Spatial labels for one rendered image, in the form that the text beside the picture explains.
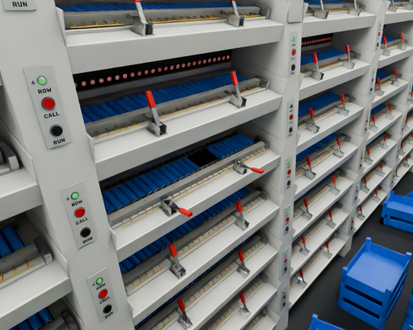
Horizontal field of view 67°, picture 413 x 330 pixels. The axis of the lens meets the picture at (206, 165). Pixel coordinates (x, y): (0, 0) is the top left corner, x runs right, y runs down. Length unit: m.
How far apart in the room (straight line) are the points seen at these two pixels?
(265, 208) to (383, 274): 0.82
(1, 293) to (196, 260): 0.46
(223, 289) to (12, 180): 0.74
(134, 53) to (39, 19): 0.16
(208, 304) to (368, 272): 0.93
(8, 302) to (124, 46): 0.48
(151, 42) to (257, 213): 0.67
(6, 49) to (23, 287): 0.39
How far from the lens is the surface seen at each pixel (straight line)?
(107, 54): 0.58
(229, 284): 1.10
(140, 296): 0.83
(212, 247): 0.93
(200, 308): 1.04
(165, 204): 0.73
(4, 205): 0.56
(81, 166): 0.57
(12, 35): 0.52
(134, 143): 0.63
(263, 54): 1.00
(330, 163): 1.46
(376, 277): 1.72
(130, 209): 0.72
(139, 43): 0.61
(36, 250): 0.68
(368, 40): 1.60
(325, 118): 1.39
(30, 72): 0.52
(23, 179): 0.57
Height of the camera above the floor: 1.29
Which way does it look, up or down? 24 degrees down
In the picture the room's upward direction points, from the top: 5 degrees counter-clockwise
